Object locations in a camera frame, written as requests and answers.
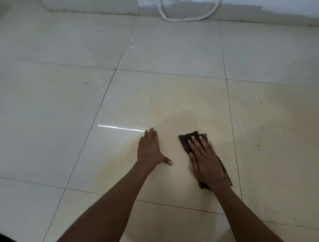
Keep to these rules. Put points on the dark brown cleaning cloth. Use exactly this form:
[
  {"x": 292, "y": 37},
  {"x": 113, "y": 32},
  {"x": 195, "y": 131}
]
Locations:
[{"x": 184, "y": 139}]

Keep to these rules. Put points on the person's left hand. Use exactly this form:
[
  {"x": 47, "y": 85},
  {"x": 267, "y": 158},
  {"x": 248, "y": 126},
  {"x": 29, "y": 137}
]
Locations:
[{"x": 149, "y": 149}]

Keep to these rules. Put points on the person's right forearm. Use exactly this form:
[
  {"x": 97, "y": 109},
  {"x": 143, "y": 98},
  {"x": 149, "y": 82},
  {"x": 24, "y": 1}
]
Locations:
[{"x": 244, "y": 217}]

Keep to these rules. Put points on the person's left forearm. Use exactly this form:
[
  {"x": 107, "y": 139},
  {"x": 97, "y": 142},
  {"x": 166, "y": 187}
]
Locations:
[{"x": 112, "y": 207}]

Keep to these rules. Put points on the person's right hand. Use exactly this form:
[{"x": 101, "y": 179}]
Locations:
[{"x": 206, "y": 164}]

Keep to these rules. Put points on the black trousers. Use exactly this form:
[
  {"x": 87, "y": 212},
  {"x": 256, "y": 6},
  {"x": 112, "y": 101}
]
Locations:
[{"x": 3, "y": 238}]

